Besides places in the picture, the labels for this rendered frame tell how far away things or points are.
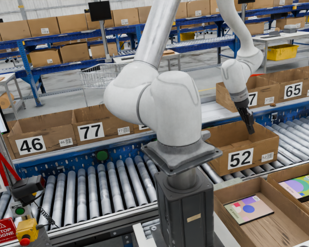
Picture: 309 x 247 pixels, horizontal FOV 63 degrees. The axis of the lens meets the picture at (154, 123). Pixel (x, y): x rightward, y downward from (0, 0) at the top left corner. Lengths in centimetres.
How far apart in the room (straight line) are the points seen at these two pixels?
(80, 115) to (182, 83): 134
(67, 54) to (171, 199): 525
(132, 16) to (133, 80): 535
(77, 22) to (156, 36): 519
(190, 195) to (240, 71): 66
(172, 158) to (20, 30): 565
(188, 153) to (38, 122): 143
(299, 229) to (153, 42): 98
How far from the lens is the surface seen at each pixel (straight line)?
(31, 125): 207
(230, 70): 128
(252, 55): 138
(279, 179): 151
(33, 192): 118
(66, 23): 614
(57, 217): 148
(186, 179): 93
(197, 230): 106
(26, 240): 129
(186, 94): 77
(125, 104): 88
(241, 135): 188
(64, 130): 175
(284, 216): 136
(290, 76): 265
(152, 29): 100
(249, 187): 141
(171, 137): 81
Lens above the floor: 168
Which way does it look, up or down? 24 degrees down
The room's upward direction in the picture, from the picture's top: 7 degrees counter-clockwise
